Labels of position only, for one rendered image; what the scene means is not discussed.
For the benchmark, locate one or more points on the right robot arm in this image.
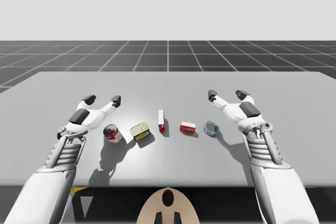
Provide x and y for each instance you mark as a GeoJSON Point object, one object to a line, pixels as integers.
{"type": "Point", "coordinates": [273, 176]}

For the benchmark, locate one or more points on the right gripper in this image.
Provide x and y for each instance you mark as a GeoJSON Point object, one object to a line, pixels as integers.
{"type": "Point", "coordinates": [244, 115]}

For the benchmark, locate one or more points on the tan robot part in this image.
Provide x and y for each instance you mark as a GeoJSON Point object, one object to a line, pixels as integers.
{"type": "Point", "coordinates": [168, 208]}

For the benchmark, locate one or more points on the blue flat can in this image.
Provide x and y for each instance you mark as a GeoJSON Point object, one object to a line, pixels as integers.
{"type": "Point", "coordinates": [211, 128]}

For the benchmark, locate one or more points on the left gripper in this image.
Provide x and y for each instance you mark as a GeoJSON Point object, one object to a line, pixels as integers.
{"type": "Point", "coordinates": [83, 119]}

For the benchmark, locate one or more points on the red and white carton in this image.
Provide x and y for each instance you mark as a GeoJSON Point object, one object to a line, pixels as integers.
{"type": "Point", "coordinates": [161, 120]}

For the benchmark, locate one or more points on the red and white can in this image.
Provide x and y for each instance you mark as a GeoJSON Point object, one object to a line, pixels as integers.
{"type": "Point", "coordinates": [113, 133]}

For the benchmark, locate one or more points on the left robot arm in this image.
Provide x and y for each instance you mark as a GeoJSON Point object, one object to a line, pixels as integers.
{"type": "Point", "coordinates": [47, 182]}

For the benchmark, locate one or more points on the green and blue rectangular can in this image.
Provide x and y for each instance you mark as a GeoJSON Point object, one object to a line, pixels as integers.
{"type": "Point", "coordinates": [140, 131]}

